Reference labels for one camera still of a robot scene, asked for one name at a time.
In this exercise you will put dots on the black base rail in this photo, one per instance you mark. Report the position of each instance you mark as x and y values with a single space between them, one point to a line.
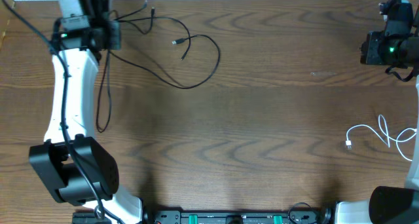
299 215

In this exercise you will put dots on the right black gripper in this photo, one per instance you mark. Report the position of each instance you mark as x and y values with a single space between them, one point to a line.
371 48

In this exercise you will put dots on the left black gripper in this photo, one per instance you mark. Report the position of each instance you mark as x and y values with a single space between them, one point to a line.
116 42

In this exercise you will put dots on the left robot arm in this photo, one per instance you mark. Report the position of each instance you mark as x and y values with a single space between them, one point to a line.
72 165

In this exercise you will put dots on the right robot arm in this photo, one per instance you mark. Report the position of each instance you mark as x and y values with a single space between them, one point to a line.
396 48

